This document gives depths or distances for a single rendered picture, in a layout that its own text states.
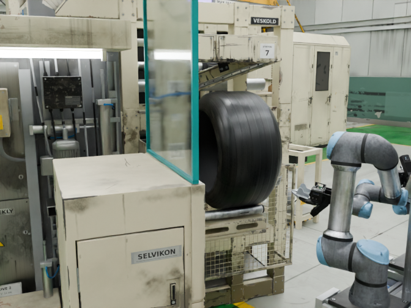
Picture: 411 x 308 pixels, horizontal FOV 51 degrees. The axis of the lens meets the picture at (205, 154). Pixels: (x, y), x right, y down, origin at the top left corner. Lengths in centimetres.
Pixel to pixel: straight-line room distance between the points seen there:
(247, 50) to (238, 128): 62
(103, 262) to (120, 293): 11
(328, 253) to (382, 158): 42
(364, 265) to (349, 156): 41
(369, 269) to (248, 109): 86
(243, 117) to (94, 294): 107
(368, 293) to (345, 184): 41
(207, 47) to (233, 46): 16
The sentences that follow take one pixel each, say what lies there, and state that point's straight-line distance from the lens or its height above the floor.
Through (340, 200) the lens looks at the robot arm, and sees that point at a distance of 175.
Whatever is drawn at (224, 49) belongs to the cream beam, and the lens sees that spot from 238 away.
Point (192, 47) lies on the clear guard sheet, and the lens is 121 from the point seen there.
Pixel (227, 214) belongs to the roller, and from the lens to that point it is 213.
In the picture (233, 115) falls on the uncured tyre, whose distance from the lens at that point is 198.
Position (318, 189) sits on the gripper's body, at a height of 106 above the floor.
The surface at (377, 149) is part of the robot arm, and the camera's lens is 171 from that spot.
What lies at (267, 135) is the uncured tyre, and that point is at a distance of 200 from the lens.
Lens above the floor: 159
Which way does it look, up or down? 11 degrees down
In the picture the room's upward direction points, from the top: straight up
